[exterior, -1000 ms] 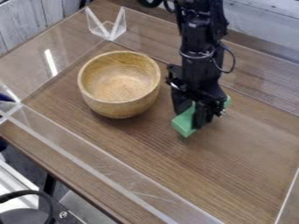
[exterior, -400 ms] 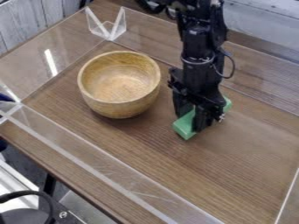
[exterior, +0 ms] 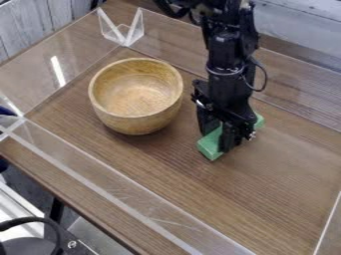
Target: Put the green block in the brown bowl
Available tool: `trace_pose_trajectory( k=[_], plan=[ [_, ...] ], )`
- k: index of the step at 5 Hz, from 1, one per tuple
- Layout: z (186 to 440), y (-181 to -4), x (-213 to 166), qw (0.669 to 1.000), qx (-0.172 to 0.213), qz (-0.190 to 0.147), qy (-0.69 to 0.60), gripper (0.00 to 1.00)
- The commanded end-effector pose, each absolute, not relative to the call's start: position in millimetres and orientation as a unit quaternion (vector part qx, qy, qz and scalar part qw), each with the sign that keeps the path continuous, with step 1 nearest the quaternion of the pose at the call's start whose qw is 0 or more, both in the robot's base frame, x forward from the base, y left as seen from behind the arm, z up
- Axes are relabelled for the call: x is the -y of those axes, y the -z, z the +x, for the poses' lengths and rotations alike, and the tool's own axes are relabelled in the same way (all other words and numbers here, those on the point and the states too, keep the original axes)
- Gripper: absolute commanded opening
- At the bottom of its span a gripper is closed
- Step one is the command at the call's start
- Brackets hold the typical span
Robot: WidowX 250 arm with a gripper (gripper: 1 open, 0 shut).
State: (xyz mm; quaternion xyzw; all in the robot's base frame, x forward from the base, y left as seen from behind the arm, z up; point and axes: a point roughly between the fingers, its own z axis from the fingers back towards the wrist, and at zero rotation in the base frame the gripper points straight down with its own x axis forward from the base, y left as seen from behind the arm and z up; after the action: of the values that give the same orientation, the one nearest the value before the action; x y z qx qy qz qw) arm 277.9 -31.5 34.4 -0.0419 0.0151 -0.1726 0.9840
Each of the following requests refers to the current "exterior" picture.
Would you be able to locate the brown wooden bowl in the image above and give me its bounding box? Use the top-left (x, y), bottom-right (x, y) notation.
top-left (88, 58), bottom-right (183, 135)

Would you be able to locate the green rectangular block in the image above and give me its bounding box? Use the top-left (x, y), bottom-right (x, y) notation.
top-left (195, 113), bottom-right (266, 162)

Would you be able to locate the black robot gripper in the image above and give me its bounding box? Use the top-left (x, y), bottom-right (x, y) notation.
top-left (191, 66), bottom-right (257, 152)

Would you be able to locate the black cable loop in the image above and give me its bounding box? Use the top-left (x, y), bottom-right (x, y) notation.
top-left (0, 216), bottom-right (63, 255)

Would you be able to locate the clear acrylic corner bracket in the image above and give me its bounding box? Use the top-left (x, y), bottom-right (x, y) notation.
top-left (96, 8), bottom-right (145, 47)

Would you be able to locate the black table leg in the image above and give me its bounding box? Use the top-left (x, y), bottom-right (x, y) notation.
top-left (50, 198), bottom-right (64, 223)

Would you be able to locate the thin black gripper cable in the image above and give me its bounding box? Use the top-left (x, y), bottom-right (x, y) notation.
top-left (241, 58), bottom-right (269, 93)

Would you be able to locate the black metal bracket with screw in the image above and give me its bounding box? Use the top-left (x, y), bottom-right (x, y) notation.
top-left (44, 226), bottom-right (99, 255)

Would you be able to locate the clear acrylic tray wall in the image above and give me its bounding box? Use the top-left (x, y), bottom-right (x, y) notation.
top-left (0, 97), bottom-right (254, 255)

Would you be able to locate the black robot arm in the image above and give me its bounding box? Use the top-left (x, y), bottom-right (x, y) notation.
top-left (154, 0), bottom-right (258, 153)

